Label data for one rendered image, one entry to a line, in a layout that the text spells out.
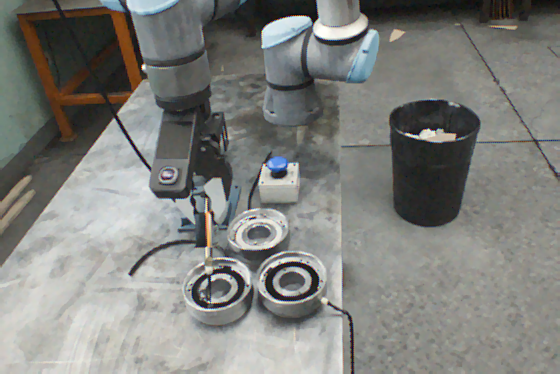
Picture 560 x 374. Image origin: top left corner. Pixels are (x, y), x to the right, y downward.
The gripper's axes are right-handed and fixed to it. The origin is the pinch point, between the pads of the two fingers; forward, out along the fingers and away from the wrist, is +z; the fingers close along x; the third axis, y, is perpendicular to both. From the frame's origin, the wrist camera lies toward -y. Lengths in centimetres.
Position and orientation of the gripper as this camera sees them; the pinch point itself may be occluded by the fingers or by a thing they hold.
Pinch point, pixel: (206, 221)
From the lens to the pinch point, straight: 72.0
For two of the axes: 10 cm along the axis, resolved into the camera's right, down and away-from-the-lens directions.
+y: 0.8, -5.6, 8.3
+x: -9.9, 0.4, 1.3
